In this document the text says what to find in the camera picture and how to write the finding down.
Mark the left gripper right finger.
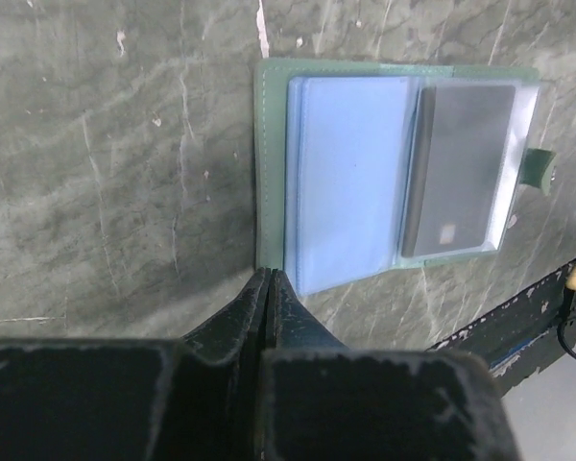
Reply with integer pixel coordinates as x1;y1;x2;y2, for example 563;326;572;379
259;270;520;460

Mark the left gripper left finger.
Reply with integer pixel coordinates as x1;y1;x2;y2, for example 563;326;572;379
0;269;269;460

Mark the green card holder wallet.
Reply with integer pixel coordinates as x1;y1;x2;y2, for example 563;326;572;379
253;58;555;295

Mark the dark credit card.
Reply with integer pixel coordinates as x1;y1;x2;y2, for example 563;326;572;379
401;83;516;258

